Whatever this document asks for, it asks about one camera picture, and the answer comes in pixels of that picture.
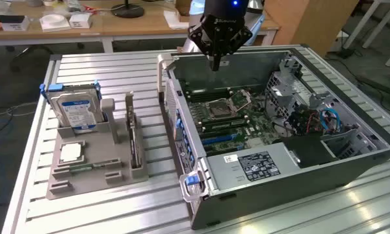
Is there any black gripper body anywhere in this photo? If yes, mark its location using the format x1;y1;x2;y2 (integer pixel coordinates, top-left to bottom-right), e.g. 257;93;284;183
199;0;249;51

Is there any green graphics card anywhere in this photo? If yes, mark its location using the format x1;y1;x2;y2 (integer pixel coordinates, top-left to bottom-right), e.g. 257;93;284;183
125;91;144;169

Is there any white paper box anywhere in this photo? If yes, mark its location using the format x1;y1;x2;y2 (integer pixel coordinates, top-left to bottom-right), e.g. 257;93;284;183
164;10;192;30

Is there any wooden desk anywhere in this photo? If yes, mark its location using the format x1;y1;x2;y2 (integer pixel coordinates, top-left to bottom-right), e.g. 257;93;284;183
0;0;281;47

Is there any wooden cabinet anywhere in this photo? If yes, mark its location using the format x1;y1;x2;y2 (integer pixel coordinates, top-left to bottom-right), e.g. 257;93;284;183
269;0;361;58

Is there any black round lamp base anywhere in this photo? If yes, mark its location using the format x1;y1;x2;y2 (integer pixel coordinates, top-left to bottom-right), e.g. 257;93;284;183
111;0;145;19

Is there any metal socket cover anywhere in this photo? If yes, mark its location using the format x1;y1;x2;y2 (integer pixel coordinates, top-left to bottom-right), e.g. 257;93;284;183
229;89;252;108

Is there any metal disk bay cage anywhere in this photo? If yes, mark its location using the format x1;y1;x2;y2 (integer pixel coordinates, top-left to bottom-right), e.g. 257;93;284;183
265;70;313;137

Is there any CPU socket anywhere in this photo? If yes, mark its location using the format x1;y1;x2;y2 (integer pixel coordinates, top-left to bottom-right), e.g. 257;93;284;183
204;99;236;120

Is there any small white labelled box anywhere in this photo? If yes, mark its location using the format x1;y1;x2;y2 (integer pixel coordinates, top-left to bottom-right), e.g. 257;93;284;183
68;13;93;29

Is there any installed RAM stick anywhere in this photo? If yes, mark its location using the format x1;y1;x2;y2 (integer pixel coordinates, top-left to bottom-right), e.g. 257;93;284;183
200;116;250;134

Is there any green motherboard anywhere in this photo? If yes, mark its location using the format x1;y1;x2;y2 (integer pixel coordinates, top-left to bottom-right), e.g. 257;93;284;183
181;82;284;156

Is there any white round holder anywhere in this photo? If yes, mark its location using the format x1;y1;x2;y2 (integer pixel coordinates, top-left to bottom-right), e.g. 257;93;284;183
39;14;72;33

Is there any black floor stand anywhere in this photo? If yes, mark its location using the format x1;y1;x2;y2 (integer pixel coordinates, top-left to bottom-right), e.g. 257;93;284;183
356;70;390;98

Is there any hard disk in blue carrier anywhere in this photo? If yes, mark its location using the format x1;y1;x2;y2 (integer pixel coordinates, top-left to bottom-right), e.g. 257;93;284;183
40;80;104;134

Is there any grey power supply unit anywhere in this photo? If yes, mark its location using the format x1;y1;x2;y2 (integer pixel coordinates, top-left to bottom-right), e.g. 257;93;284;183
207;142;302;192

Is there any white box with black lid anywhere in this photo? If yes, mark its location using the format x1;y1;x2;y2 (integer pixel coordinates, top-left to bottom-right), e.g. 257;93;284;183
0;15;31;32

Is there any silver CPU chip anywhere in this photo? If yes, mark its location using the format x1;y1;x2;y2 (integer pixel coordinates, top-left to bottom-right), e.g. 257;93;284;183
60;143;85;163

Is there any green loose RAM stick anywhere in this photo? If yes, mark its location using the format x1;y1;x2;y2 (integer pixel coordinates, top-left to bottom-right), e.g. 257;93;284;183
69;162;107;172

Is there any open black PC case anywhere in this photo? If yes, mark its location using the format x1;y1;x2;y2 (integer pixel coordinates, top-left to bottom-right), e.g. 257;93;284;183
157;43;390;231

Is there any grey plastic parts rack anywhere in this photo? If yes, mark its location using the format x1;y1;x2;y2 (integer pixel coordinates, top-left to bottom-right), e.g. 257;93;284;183
45;97;149;200

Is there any grey case handle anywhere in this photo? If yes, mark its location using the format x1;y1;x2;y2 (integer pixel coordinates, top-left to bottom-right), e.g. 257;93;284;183
157;54;176;94
179;170;209;203

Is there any red disk wire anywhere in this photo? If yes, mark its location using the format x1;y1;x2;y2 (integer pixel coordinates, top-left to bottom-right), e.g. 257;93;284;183
306;111;324;133

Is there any white table frame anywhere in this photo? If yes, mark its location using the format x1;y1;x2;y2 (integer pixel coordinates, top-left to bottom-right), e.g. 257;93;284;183
342;0;390;67

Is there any blue disk wire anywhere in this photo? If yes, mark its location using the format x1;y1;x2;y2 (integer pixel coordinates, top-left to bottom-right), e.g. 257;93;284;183
320;107;345;134

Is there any grey disk bay bracket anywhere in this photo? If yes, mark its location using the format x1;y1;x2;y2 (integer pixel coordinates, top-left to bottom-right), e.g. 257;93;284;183
320;127;378;161

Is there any white floor cable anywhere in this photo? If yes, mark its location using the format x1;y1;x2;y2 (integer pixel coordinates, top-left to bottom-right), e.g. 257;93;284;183
0;101;37;117

